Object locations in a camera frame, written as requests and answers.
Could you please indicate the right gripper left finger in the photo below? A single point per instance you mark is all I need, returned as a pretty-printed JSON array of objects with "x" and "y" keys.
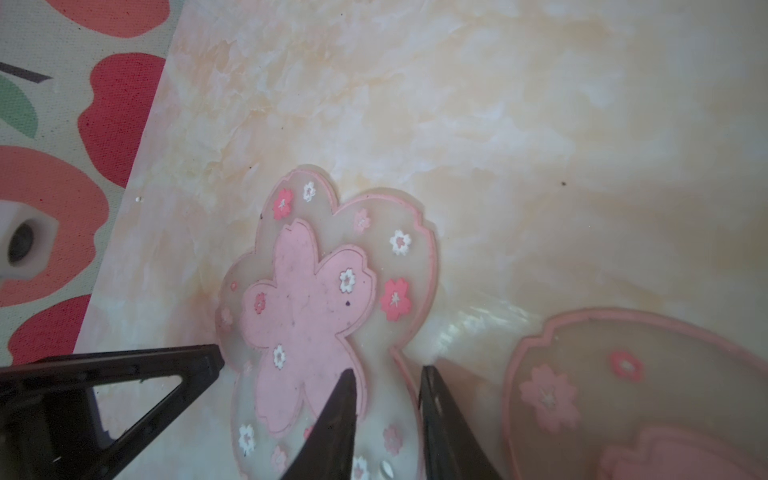
[{"x": 328, "y": 451}]

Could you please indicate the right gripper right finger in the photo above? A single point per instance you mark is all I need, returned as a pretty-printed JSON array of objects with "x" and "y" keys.
[{"x": 450, "y": 450}]

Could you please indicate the pink flower coaster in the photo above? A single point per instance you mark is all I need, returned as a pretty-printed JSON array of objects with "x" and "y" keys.
[
  {"x": 612, "y": 393},
  {"x": 328, "y": 286}
]

